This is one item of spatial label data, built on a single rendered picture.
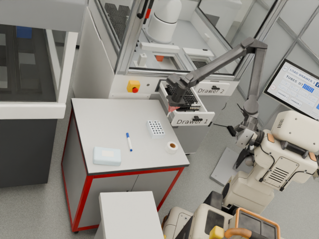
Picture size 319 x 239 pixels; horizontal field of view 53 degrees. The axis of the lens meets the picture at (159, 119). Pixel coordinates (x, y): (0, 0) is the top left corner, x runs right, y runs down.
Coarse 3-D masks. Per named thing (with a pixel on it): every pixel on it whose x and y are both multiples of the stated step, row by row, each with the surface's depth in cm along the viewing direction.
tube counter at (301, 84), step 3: (300, 81) 242; (297, 84) 242; (300, 84) 241; (303, 84) 241; (306, 84) 241; (303, 87) 241; (306, 87) 241; (309, 87) 240; (312, 87) 240; (306, 90) 240; (309, 90) 240; (312, 90) 240; (315, 90) 239; (312, 93) 240; (315, 93) 239; (318, 93) 239; (318, 96) 239
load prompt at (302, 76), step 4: (292, 68) 243; (288, 72) 243; (292, 72) 243; (296, 72) 243; (300, 72) 242; (296, 76) 242; (300, 76) 242; (304, 76) 241; (308, 76) 241; (304, 80) 241; (308, 80) 241; (312, 80) 240; (316, 80) 240; (312, 84) 240; (316, 84) 240
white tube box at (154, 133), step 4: (148, 120) 203; (156, 120) 206; (148, 124) 202; (152, 124) 202; (156, 124) 204; (160, 124) 204; (148, 128) 202; (152, 128) 200; (160, 128) 203; (152, 132) 197; (156, 132) 198; (160, 132) 199; (164, 132) 200; (152, 136) 196; (156, 136) 198; (160, 136) 199; (164, 136) 200
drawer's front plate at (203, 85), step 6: (198, 84) 232; (204, 84) 234; (210, 84) 236; (216, 84) 239; (222, 84) 241; (228, 84) 243; (198, 90) 237; (204, 90) 239; (210, 90) 241; (216, 90) 244; (222, 90) 246
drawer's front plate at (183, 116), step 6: (180, 114) 198; (186, 114) 200; (192, 114) 202; (198, 114) 204; (204, 114) 206; (210, 114) 209; (174, 120) 201; (180, 120) 203; (186, 120) 205; (204, 120) 211; (210, 120) 214
